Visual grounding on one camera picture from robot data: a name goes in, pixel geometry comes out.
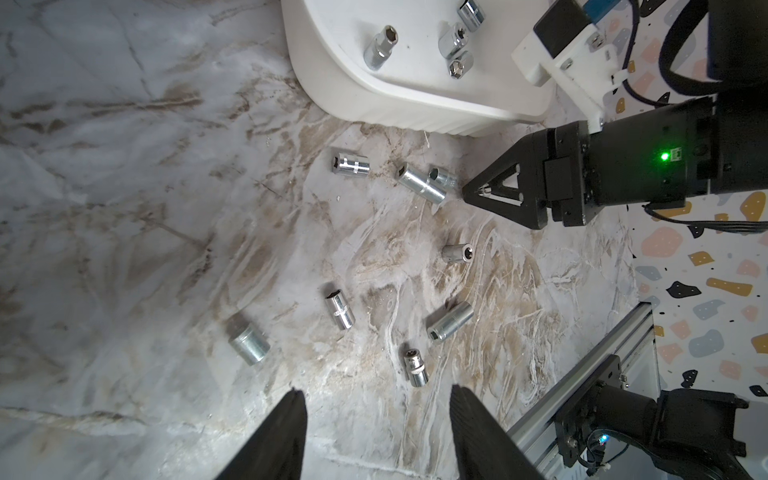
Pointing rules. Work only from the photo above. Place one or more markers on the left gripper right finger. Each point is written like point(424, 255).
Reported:
point(483, 448)

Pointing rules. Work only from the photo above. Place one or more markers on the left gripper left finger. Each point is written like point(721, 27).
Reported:
point(276, 449)

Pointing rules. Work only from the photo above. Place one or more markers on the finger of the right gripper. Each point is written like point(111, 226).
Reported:
point(517, 182)

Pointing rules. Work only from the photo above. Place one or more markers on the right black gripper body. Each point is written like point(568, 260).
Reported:
point(708, 145)

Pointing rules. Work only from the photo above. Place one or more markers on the chrome socket row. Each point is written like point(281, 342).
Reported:
point(340, 310)
point(249, 344)

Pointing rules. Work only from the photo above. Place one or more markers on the wide chrome socket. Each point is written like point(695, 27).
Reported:
point(453, 41)

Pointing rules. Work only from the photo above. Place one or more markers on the chrome socket with groove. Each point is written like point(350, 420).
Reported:
point(351, 165)

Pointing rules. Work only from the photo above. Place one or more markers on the small chrome socket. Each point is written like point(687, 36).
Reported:
point(415, 368)
point(443, 178)

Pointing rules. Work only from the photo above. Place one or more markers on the small chrome socket lower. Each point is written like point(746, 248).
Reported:
point(415, 368)

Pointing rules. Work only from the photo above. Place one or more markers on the long chrome socket lower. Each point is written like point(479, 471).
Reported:
point(451, 322)

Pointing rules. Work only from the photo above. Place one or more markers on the long chrome socket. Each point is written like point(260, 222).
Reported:
point(420, 184)
point(451, 322)

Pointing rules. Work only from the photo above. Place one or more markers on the long chrome socket upper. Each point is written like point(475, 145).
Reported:
point(420, 184)

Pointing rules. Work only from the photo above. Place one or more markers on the white plastic storage box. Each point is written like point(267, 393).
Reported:
point(413, 90)

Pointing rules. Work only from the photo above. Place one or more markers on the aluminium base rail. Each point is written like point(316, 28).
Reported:
point(626, 357)

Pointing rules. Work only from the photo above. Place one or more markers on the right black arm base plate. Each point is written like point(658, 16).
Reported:
point(574, 418)

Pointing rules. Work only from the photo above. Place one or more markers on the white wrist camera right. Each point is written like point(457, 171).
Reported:
point(567, 47)

